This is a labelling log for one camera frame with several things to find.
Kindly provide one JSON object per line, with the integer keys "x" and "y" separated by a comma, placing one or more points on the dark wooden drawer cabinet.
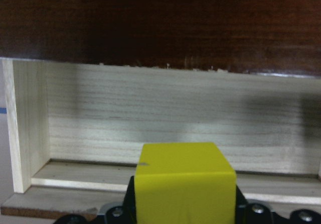
{"x": 241, "y": 36}

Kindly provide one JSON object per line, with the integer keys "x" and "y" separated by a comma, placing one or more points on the light wooden drawer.
{"x": 76, "y": 131}

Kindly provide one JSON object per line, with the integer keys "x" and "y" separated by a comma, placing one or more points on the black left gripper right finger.
{"x": 251, "y": 211}

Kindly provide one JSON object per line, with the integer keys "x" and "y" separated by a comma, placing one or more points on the yellow block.
{"x": 184, "y": 183}

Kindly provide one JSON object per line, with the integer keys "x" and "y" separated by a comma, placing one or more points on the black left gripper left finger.
{"x": 122, "y": 212}

